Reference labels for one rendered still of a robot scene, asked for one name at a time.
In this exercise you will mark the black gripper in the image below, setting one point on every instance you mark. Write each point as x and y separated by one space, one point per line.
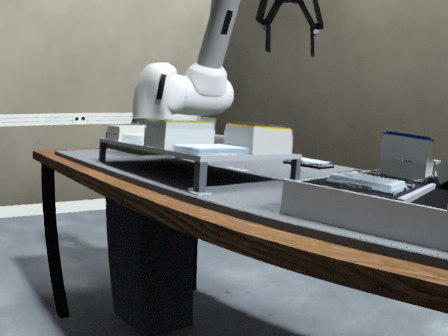
265 25

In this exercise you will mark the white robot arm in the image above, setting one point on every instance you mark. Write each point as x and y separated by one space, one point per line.
203 90

